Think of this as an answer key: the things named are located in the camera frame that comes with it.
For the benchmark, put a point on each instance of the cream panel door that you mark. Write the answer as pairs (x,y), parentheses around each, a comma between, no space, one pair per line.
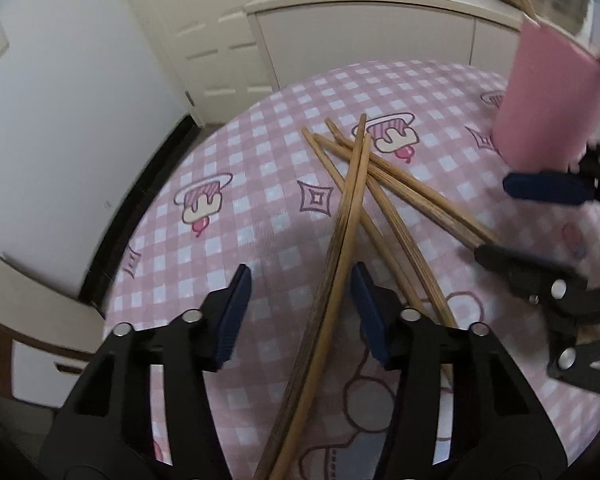
(215,35)

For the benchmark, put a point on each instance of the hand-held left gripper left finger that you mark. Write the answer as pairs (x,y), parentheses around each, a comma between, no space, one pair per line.
(232,315)

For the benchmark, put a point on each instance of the white brown side cabinet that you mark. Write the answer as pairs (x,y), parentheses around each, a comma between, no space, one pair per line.
(40,300)

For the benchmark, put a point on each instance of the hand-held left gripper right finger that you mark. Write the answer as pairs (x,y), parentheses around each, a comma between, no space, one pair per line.
(370,310)

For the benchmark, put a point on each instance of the white kitchen cabinet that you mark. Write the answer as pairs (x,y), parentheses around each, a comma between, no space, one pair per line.
(360,35)

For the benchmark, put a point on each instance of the pink cup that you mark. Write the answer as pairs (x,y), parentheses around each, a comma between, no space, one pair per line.
(550,100)

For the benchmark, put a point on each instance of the pink checked tablecloth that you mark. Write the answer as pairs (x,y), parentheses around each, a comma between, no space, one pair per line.
(260,170)

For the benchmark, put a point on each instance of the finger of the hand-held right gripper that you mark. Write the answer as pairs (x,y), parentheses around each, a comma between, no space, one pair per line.
(520,267)
(550,187)

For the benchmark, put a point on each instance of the white drawer unit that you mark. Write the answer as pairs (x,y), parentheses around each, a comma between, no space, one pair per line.
(40,380)

